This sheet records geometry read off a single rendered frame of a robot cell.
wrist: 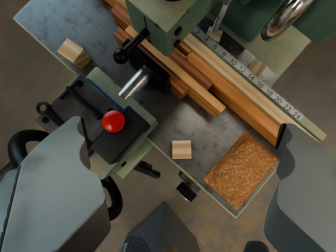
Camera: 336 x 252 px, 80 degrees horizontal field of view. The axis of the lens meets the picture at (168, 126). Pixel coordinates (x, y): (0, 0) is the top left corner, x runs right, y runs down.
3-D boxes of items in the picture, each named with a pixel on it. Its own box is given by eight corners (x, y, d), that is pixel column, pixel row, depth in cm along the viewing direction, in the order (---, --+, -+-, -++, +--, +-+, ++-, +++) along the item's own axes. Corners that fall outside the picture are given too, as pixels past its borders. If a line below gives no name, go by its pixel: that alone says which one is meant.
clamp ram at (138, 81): (110, 88, 40) (94, 72, 31) (136, 61, 40) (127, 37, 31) (144, 119, 39) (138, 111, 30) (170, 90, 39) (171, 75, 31)
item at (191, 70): (116, 24, 41) (110, 10, 37) (124, 16, 41) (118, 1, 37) (201, 97, 40) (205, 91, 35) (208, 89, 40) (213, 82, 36)
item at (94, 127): (48, 123, 33) (24, 119, 28) (94, 75, 34) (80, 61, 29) (106, 177, 33) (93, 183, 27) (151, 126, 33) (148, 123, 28)
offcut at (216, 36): (220, 37, 51) (223, 30, 48) (216, 48, 51) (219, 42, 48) (207, 32, 52) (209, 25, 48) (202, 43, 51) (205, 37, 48)
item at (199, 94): (130, 45, 41) (124, 29, 35) (135, 40, 41) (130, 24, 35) (213, 117, 40) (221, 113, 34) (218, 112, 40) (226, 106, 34)
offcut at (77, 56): (67, 60, 41) (56, 51, 37) (76, 47, 41) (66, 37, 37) (82, 70, 40) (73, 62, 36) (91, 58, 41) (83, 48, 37)
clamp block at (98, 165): (65, 127, 42) (38, 122, 33) (109, 80, 43) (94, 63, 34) (117, 174, 42) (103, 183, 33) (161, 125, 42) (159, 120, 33)
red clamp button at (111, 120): (99, 122, 28) (96, 122, 27) (114, 106, 28) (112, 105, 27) (115, 137, 28) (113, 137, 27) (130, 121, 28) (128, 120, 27)
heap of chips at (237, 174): (203, 179, 38) (205, 182, 36) (244, 130, 39) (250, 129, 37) (237, 210, 38) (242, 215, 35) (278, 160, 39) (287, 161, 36)
